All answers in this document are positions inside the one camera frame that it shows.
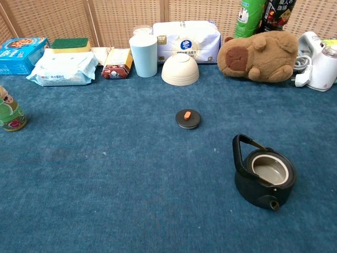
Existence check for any blue cookie box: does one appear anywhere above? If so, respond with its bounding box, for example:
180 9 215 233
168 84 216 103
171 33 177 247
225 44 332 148
0 37 51 76

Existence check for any wicker folding screen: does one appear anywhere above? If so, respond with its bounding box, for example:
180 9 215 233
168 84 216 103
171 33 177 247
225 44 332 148
0 0 337 50

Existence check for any blue carpet table cover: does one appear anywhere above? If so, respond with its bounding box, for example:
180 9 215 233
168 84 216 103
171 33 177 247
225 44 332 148
0 64 337 253

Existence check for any white handheld appliance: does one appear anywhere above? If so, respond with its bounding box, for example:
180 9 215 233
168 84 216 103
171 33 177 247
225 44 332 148
298 31 326 57

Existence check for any green drink bottle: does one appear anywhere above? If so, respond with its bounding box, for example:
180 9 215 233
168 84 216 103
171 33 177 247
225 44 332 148
233 0 268 39

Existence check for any light blue wet wipes pack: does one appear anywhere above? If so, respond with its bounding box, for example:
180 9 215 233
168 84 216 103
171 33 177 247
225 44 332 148
26 48 99 87

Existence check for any green and yellow sponge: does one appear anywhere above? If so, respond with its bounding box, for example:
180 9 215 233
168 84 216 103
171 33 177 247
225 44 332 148
51 37 91 54

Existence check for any red and yellow snack box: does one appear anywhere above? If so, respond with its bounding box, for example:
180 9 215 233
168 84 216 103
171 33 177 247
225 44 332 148
101 48 134 80

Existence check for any white crumpled bag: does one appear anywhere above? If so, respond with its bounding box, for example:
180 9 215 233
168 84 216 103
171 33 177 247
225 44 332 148
91 46 115 66

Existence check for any white power cord with plug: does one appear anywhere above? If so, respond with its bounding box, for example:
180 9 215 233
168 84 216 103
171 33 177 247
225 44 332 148
293 55 313 88

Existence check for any brown capybara plush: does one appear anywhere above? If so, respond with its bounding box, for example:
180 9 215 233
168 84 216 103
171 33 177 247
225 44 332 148
216 30 299 83

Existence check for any black lid orange knob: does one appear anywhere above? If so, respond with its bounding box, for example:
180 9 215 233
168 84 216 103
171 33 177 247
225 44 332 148
175 109 203 130

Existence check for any white purple tissue pack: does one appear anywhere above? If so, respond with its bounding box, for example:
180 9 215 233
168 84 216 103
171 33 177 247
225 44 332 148
153 21 222 64

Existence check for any clear lidded jar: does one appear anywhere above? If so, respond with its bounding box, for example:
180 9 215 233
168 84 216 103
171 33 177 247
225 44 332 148
132 25 154 36

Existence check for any light blue cup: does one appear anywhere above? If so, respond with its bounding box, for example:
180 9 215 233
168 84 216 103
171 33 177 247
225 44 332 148
128 34 158 78

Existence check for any cream upturned bowl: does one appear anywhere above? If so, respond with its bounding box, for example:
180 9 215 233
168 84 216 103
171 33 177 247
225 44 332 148
161 53 200 86

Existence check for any white small electric kettle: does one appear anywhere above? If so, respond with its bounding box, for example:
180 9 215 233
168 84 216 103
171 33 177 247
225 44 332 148
306 44 337 92

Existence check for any dark coffee bottle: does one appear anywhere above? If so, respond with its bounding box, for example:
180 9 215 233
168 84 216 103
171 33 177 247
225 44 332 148
256 0 295 34

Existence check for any black teapot with handle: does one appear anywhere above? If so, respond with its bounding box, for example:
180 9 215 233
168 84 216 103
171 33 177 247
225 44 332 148
232 133 298 211

